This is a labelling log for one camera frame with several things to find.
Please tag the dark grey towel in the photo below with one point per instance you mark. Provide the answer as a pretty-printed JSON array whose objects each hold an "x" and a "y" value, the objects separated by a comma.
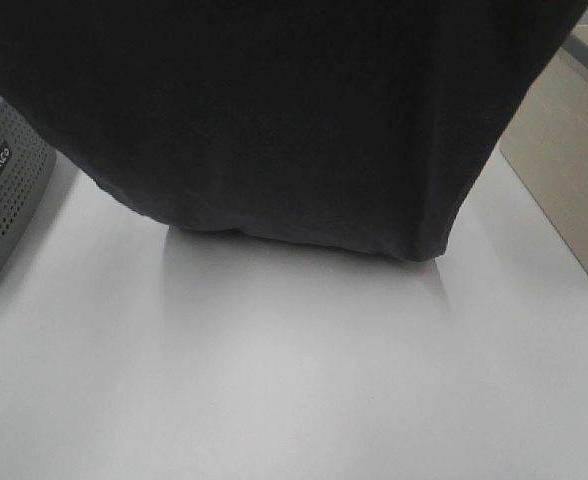
[{"x": 354, "y": 124}]

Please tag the beige storage box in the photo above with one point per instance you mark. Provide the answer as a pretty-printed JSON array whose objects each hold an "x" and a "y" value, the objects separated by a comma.
[{"x": 546, "y": 142}]

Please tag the grey perforated laundry basket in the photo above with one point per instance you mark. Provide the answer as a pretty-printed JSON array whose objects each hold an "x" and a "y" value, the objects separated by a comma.
[{"x": 26, "y": 165}]

